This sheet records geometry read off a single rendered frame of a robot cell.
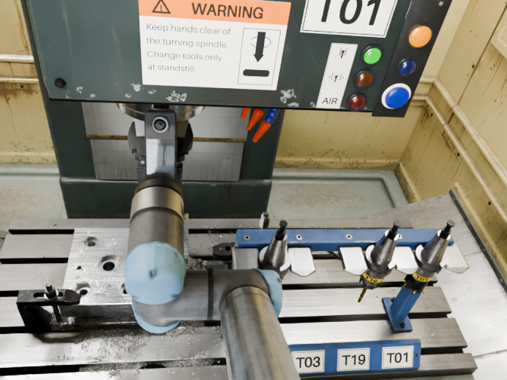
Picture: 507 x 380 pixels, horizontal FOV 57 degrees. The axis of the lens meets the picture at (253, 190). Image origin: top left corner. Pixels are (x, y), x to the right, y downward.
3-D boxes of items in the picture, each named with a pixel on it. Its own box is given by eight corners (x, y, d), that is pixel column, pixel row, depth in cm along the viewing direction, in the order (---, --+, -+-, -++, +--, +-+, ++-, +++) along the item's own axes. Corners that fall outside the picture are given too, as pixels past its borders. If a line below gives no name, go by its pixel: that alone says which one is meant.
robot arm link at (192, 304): (205, 336, 72) (210, 298, 65) (130, 338, 71) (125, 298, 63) (205, 292, 78) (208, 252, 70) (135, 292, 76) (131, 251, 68)
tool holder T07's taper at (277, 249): (285, 249, 94) (291, 227, 89) (287, 268, 91) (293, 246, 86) (263, 248, 94) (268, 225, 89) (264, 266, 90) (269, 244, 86)
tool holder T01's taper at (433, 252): (435, 246, 100) (448, 225, 95) (446, 263, 97) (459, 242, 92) (416, 248, 99) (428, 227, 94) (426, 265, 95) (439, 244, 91)
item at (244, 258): (262, 278, 91) (262, 275, 90) (234, 278, 90) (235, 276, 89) (257, 249, 95) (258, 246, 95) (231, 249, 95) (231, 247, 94)
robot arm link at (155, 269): (124, 311, 62) (118, 274, 56) (130, 244, 69) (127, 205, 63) (185, 309, 63) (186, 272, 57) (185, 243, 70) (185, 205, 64)
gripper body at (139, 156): (139, 170, 81) (133, 223, 73) (136, 130, 75) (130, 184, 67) (183, 170, 82) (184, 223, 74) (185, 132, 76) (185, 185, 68)
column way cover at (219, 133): (242, 184, 154) (263, 36, 118) (91, 182, 146) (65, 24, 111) (241, 174, 157) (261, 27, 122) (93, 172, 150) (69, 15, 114)
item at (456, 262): (471, 274, 98) (472, 271, 97) (447, 274, 97) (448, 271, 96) (456, 247, 102) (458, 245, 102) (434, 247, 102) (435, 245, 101)
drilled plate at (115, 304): (188, 313, 113) (188, 301, 110) (62, 317, 109) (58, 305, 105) (187, 239, 130) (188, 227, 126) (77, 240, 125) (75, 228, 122)
